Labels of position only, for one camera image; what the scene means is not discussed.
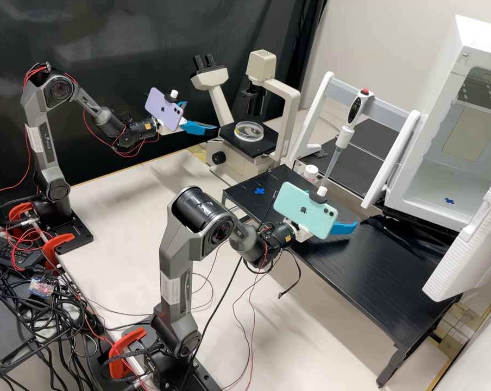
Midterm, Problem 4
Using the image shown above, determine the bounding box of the pipette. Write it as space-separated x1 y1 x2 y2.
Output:
320 87 376 192

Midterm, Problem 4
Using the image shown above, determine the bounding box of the white incubator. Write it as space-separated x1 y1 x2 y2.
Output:
385 14 491 234

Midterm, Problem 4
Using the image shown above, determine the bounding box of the wrist camera phone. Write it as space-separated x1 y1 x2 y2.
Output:
273 181 341 239
144 87 188 133

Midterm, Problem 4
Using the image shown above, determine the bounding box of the black power adapter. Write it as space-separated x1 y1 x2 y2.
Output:
0 234 46 270

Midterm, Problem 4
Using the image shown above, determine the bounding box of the left wrist camera phone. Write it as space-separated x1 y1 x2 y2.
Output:
144 87 188 133

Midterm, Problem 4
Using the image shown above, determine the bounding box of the black cable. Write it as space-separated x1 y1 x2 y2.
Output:
278 247 303 299

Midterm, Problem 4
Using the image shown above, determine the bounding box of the petri dish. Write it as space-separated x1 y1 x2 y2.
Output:
234 120 267 142

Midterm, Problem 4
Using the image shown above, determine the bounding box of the flat black box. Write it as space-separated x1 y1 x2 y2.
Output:
0 300 35 364

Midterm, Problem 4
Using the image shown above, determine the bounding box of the small circuit board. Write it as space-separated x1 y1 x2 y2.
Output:
28 276 58 297

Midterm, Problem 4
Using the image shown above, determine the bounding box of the cream microscope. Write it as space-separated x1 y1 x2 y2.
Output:
190 49 301 180

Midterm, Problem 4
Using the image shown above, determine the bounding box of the red clamp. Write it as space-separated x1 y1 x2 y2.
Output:
108 326 149 379
41 232 77 270
8 203 39 234

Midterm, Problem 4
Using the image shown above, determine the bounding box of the right wrist camera phone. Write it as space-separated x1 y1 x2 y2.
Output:
273 181 341 239

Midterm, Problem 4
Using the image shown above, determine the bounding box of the incubator door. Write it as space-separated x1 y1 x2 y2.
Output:
422 166 491 303

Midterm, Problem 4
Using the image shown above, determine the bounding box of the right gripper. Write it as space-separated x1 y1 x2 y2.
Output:
284 218 358 242

